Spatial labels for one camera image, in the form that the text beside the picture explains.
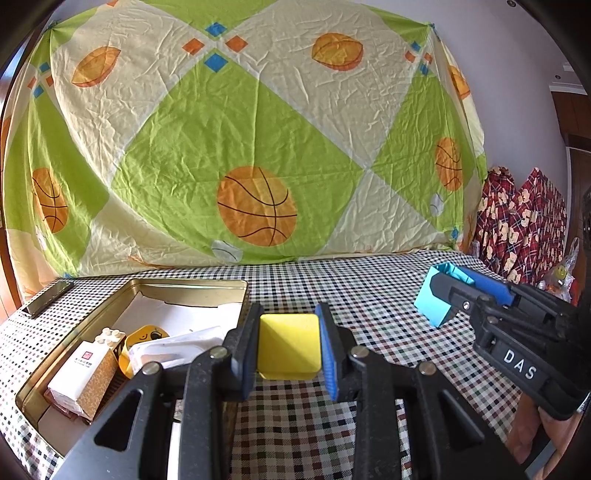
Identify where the right human hand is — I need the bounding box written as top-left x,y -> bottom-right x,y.
506,394 -> 583,479

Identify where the white paper tray liner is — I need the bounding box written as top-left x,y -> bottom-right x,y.
38,295 -> 242,455

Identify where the white usb charger plug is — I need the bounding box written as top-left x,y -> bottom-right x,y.
129,334 -> 222,374

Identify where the small white card box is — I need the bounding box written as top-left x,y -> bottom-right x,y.
48,341 -> 118,421

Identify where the checkered tablecloth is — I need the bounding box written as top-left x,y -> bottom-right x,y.
1,251 -> 520,479

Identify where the black smartphone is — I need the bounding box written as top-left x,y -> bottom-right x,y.
23,279 -> 74,318

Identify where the white toy brick with face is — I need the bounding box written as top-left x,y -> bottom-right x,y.
94,328 -> 126,359

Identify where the blue bear toy brick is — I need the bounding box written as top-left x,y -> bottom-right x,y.
413,261 -> 477,329

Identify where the red floral cushion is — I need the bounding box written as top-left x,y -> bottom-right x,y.
474,167 -> 567,285

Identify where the clear plastic bag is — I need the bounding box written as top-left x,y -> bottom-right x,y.
537,237 -> 580,303

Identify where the brown framed picture box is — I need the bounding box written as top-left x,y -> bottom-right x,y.
43,389 -> 89,423

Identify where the basketball pattern bed sheet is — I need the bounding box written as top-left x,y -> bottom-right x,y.
2,1 -> 487,298

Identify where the gold metal tin tray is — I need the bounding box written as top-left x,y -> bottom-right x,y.
16,279 -> 249,455

